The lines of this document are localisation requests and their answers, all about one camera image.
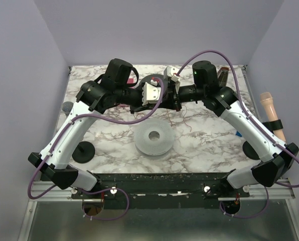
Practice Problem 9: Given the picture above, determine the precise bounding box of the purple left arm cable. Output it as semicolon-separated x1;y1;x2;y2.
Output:
27;76;165;221

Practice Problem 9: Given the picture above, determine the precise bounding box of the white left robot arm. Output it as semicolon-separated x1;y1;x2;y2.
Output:
28;58;166;191

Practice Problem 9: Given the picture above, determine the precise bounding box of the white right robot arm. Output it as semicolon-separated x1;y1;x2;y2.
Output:
164;61;299;189

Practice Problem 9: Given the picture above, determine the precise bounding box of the pink plastic box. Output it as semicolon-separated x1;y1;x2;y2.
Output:
127;78;134;84

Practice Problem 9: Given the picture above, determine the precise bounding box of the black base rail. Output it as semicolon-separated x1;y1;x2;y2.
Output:
68;173;249;209

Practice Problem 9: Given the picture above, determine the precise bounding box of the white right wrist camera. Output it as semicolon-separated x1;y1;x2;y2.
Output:
164;66;181;87

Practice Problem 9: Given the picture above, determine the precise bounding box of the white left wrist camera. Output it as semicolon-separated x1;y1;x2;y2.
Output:
142;77;163;105

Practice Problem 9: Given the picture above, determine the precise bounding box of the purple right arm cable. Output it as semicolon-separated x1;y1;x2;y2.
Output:
173;50;299;218

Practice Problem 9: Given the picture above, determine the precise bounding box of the black cable spool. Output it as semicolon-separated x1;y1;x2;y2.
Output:
141;74;168;103

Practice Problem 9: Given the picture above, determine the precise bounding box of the glitter toy microphone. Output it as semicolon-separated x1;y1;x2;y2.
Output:
62;101;74;116

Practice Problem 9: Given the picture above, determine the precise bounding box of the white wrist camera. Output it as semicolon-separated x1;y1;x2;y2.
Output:
142;77;163;105
164;66;181;87

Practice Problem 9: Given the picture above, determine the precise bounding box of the thin red wire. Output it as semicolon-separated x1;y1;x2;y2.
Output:
164;104;193;133

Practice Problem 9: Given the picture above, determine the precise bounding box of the white perforated cable spool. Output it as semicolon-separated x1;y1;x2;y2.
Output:
134;118;175;157

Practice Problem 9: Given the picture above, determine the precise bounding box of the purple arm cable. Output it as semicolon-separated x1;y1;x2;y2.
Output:
173;50;299;218
27;76;165;221

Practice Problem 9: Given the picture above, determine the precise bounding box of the brown wooden metronome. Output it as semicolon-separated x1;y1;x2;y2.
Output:
217;67;229;87

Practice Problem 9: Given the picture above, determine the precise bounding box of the beige toy microphone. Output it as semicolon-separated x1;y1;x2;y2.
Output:
260;92;286;142

